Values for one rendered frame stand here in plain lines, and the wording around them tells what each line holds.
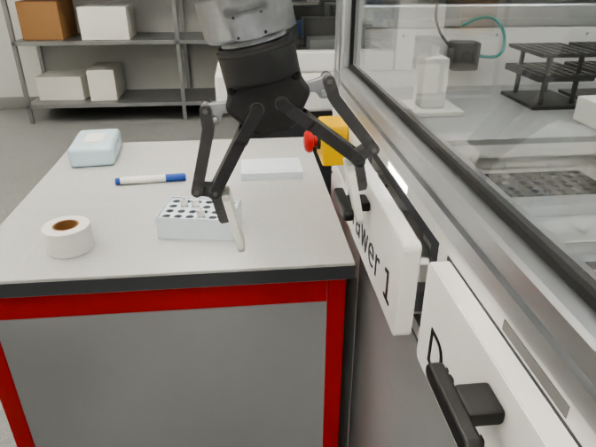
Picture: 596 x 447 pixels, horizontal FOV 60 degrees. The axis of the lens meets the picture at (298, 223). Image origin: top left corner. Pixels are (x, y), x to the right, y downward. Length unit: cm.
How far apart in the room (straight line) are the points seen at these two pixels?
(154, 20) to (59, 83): 93
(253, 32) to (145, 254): 45
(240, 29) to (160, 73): 438
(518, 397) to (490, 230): 12
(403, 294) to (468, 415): 19
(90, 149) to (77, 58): 379
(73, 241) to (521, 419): 67
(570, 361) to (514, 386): 4
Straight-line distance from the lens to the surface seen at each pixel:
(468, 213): 43
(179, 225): 85
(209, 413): 97
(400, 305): 52
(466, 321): 41
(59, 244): 85
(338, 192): 63
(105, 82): 452
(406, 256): 49
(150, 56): 484
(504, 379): 36
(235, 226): 56
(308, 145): 91
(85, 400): 97
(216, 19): 48
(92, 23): 441
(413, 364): 61
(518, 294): 38
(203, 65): 479
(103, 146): 120
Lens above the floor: 116
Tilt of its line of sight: 27 degrees down
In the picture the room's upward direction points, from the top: straight up
